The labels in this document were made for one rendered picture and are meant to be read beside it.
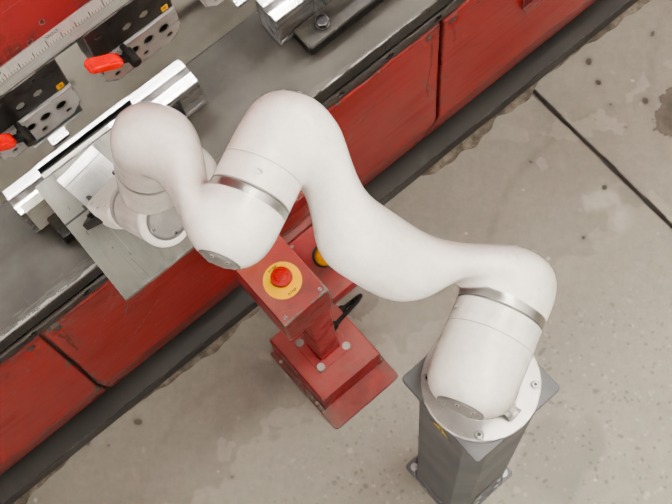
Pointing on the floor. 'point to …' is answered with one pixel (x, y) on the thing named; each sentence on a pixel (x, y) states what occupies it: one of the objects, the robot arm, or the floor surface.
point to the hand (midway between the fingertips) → (108, 191)
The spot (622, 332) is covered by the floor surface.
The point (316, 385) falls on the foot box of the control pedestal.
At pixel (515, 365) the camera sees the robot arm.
